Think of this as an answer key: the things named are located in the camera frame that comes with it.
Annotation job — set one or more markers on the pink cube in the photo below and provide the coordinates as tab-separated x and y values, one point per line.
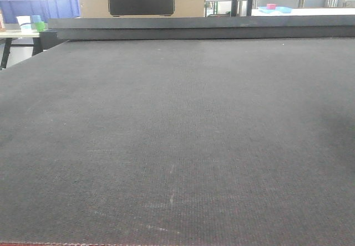
271	6

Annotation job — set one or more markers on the light blue tray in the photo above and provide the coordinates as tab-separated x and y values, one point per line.
276	9

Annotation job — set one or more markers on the green plastic cup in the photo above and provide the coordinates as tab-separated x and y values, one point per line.
40	26

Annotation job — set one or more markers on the blue plastic crate background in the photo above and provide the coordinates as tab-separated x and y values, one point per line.
47	9

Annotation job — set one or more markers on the light blue cup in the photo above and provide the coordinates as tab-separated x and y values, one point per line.
36	18

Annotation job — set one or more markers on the white paper cup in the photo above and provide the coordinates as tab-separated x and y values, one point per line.
24	22

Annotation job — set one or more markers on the white side table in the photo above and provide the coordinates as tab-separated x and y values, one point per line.
10	35

